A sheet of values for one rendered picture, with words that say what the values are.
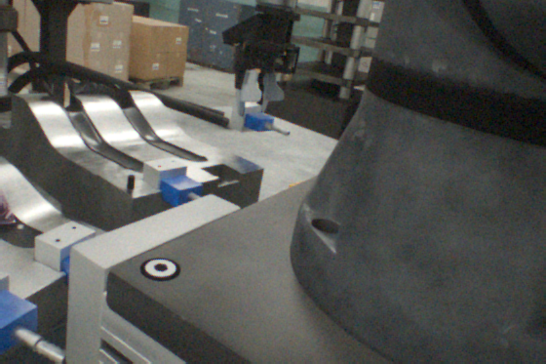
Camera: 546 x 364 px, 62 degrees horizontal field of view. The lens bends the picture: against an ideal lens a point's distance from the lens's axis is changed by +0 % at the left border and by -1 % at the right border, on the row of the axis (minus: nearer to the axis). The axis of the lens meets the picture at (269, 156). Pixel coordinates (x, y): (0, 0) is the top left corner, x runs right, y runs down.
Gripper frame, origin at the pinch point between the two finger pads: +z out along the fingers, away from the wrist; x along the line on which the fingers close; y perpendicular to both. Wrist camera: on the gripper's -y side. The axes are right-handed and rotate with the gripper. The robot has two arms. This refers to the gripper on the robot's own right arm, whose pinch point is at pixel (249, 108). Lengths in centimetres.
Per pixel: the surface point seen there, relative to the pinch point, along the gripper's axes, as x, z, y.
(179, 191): -31.2, 4.9, 17.5
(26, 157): -36.0, 11.5, -16.8
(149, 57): 242, 54, -366
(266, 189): 0.6, 15.1, 7.6
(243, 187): -14.8, 8.9, 14.3
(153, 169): -31.7, 3.6, 12.2
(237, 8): 473, -10, -470
